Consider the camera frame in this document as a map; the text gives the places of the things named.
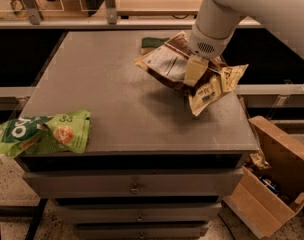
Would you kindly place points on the brown chip bag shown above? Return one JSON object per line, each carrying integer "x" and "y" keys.
{"x": 203, "y": 81}

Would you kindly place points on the snack bag in box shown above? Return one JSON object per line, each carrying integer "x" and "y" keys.
{"x": 258, "y": 159}

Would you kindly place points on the bottom grey drawer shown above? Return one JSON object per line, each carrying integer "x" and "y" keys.
{"x": 141, "y": 231}

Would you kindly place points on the wooden shelf with metal posts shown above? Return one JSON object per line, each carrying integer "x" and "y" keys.
{"x": 109, "y": 14}

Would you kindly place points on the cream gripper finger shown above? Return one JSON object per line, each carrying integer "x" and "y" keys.
{"x": 196, "y": 67}

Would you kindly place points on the green rice chip bag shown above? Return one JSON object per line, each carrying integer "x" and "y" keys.
{"x": 45, "y": 134}

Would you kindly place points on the grey drawer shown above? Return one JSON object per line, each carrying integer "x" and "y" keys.
{"x": 141, "y": 231}
{"x": 144, "y": 183}
{"x": 129, "y": 213}

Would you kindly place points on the middle grey drawer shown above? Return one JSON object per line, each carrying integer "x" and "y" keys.
{"x": 129, "y": 213}

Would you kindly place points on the green yellow sponge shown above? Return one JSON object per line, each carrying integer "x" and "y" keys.
{"x": 148, "y": 44}

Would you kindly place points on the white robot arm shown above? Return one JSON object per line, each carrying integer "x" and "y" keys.
{"x": 270, "y": 32}

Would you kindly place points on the open cardboard box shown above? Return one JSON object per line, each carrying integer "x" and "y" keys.
{"x": 262, "y": 211}

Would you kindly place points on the grey drawer cabinet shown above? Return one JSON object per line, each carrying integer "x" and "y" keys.
{"x": 137, "y": 123}

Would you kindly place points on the blue can in box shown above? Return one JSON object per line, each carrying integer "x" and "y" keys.
{"x": 271, "y": 185}

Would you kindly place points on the top grey drawer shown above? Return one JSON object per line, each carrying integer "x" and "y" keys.
{"x": 144, "y": 183}

